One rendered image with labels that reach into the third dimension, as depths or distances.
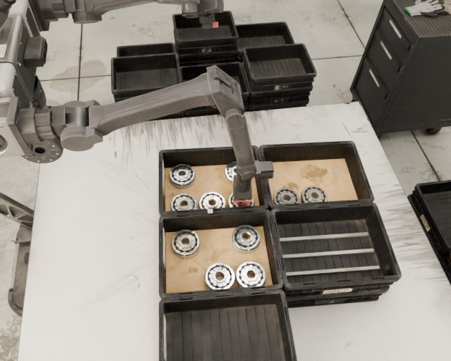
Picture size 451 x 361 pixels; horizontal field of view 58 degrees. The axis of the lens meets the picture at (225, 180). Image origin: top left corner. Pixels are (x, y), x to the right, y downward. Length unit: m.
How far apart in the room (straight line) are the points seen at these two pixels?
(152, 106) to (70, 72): 2.60
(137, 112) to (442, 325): 1.32
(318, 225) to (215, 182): 0.44
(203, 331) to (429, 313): 0.85
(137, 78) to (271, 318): 1.72
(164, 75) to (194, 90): 1.68
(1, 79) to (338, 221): 1.21
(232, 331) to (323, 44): 2.90
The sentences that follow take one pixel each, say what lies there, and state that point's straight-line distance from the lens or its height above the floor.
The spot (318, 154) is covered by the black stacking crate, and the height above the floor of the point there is 0.87.
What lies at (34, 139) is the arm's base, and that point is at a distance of 1.07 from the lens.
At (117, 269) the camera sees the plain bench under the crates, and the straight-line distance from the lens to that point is 1.66.
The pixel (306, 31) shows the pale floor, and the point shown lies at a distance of 3.96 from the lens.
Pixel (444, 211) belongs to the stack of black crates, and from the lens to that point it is 2.60.
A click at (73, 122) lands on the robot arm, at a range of 1.05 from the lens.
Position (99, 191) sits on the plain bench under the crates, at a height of 0.70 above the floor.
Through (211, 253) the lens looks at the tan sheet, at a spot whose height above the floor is 0.83.
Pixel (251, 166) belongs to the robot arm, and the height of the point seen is 1.15.
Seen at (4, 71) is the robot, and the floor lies 1.53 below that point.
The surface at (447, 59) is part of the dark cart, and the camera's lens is 2.74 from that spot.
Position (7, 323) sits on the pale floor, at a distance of 2.51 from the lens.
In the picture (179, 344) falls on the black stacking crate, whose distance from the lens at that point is 1.41.
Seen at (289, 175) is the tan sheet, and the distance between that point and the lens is 1.72.
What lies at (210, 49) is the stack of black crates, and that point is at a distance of 2.78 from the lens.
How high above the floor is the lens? 2.19
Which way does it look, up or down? 55 degrees down
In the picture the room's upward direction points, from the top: 4 degrees clockwise
